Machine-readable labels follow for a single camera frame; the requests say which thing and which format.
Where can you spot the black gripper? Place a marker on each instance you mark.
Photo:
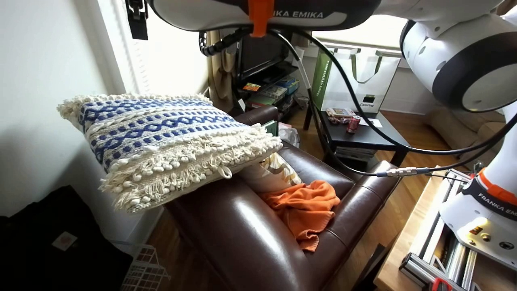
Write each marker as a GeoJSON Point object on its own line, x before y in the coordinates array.
{"type": "Point", "coordinates": [138, 11]}

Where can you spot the blue and white woven pillow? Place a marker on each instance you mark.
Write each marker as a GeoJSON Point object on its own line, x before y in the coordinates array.
{"type": "Point", "coordinates": [162, 140]}

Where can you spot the white window blinds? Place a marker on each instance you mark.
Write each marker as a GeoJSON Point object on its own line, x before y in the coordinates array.
{"type": "Point", "coordinates": [172, 59]}

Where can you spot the tan curtain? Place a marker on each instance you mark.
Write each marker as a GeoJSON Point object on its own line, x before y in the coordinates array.
{"type": "Point", "coordinates": [221, 75]}

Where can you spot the black flat television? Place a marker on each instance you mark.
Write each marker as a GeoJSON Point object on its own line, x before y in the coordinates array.
{"type": "Point", "coordinates": [264, 54]}

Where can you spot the crumpled plastic bag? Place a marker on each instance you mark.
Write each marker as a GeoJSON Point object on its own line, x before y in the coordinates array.
{"type": "Point", "coordinates": [288, 135]}

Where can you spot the brown leather armchair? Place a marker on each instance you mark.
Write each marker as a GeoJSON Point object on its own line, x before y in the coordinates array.
{"type": "Point", "coordinates": [243, 237]}

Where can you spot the small red brown object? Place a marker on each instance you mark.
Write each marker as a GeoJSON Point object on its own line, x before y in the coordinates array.
{"type": "Point", "coordinates": [353, 125]}

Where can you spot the white and green shopping bag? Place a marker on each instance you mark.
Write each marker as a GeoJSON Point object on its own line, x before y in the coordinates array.
{"type": "Point", "coordinates": [377, 82]}

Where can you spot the black fabric bag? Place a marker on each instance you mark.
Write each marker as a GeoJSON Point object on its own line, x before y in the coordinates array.
{"type": "Point", "coordinates": [38, 253]}

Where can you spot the orange cloth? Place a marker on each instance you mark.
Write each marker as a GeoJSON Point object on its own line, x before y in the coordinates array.
{"type": "Point", "coordinates": [308, 213]}

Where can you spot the black coffee table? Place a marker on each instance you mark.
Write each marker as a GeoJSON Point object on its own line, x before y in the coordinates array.
{"type": "Point", "coordinates": [366, 138]}

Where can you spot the white paper sheet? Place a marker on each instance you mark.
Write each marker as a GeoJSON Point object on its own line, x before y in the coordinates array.
{"type": "Point", "coordinates": [374, 124]}

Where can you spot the beige sofa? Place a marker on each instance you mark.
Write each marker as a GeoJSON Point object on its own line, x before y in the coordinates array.
{"type": "Point", "coordinates": [458, 129]}

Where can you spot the red clamp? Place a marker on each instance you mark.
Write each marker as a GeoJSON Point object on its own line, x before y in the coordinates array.
{"type": "Point", "coordinates": [442, 285]}

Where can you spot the aluminium rail frame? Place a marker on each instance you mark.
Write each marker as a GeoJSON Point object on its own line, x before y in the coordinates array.
{"type": "Point", "coordinates": [437, 248]}

